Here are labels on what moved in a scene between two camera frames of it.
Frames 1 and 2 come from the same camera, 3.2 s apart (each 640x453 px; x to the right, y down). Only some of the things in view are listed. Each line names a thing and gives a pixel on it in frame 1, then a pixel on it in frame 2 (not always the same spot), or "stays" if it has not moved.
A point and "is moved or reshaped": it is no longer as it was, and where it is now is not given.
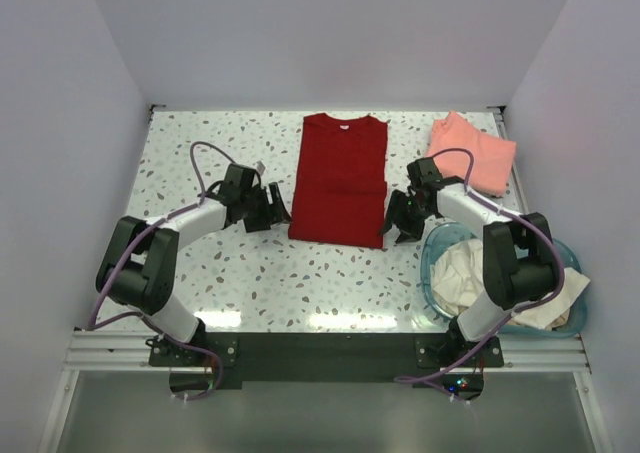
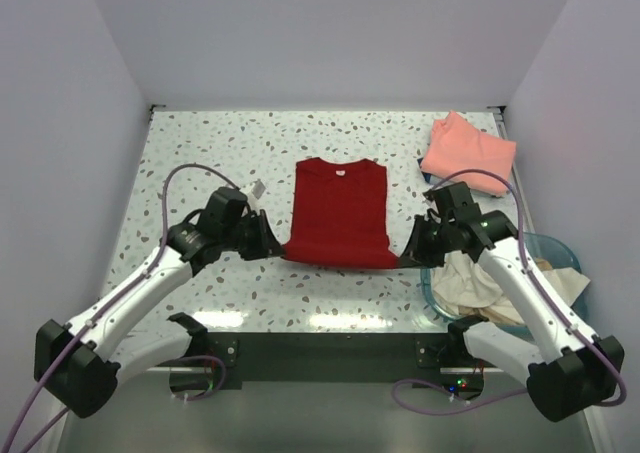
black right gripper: (409, 232) -> (415, 252)
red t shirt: (340, 181) is moved or reshaped
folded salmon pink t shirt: (494, 156) stays
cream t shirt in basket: (459, 269) stays
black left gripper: (264, 221) -> (266, 244)
